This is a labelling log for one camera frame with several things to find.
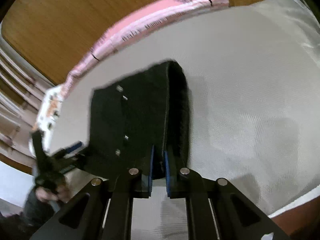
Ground pink tree-print pillow left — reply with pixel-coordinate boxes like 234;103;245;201
61;50;105;99

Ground person's left hand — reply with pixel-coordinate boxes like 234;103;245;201
35;183;71;203

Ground pink Baby-print pillow right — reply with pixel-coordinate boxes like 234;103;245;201
91;0;229;59

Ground black pants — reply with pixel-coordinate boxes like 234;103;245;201
79;61;190;179

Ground grey bed mat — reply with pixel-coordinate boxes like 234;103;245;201
50;5;319;239

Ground white floral pillow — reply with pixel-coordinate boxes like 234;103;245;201
31;85;63;152

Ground beige curtain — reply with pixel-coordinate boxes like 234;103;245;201
1;37;52;165

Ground black sleeved left forearm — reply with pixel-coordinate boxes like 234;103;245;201
18;187;56;239

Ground wooden headboard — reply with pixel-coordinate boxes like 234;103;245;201
2;0;263;84

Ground cream satin bedsheet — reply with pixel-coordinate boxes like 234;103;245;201
252;0;320;63

